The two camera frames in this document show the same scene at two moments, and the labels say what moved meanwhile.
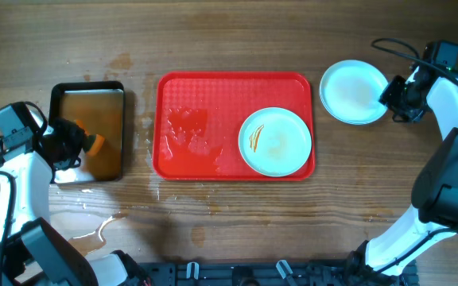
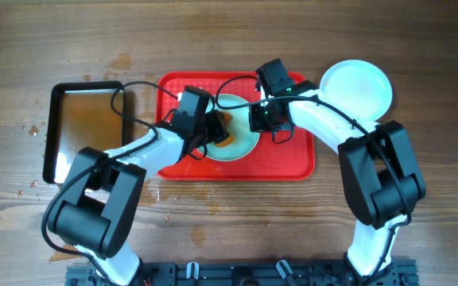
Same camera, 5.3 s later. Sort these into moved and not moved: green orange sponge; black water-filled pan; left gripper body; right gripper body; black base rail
Moved: green orange sponge; left gripper body; right gripper body
Not moved: black base rail; black water-filled pan
